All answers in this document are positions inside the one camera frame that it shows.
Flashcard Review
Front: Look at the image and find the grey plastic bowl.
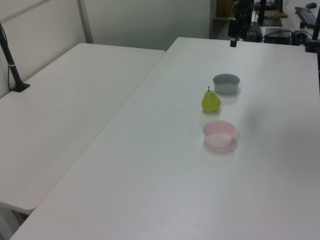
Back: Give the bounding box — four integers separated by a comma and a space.
212, 73, 241, 95

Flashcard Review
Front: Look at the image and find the black camera pole with base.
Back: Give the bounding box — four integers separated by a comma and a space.
0, 22, 31, 93

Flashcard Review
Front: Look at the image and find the wooden shelf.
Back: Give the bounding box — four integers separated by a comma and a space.
215, 0, 236, 19

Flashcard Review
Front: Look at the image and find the black monitor stand pole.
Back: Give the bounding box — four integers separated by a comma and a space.
258, 0, 267, 26

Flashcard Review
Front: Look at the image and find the black computer keyboard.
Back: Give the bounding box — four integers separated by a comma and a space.
294, 6, 318, 25

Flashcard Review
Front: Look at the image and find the black clamp pole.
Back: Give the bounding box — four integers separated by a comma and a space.
303, 13, 320, 54

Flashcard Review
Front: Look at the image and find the pink plastic bowl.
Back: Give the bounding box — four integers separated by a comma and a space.
202, 120, 238, 148

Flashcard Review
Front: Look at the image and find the white partition frame post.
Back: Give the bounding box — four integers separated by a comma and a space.
76, 0, 94, 45

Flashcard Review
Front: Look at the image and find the brown wooden desk board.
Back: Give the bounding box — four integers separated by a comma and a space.
253, 9, 289, 19

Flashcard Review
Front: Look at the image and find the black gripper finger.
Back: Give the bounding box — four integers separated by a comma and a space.
228, 19, 238, 48
236, 17, 246, 42

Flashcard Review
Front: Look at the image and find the black equipment box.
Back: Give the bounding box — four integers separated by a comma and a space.
263, 27, 294, 45

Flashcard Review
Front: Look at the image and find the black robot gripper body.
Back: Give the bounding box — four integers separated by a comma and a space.
231, 0, 254, 21

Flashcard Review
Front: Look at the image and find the white adjoining table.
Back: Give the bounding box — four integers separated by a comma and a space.
0, 42, 167, 215

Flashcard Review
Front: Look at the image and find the green pear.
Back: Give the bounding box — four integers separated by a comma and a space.
201, 86, 222, 114

